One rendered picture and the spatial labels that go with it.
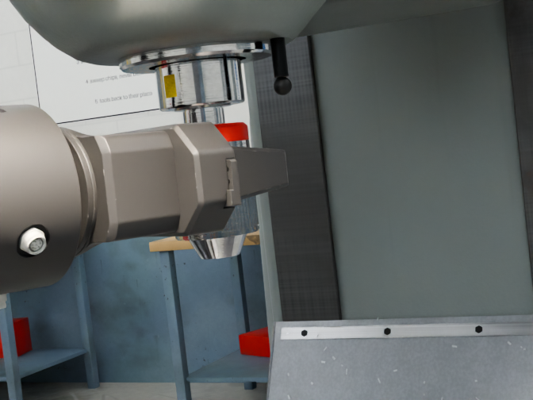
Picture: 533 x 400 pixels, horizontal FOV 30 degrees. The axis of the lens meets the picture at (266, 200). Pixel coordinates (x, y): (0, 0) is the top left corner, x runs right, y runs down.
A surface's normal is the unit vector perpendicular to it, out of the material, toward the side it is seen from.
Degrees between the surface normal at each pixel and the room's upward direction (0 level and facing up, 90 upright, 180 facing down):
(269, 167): 90
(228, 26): 147
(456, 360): 63
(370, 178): 90
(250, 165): 90
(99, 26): 129
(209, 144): 45
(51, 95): 90
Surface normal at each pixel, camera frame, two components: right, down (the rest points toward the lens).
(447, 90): -0.44, 0.10
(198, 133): 0.40, -0.73
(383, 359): -0.44, -0.37
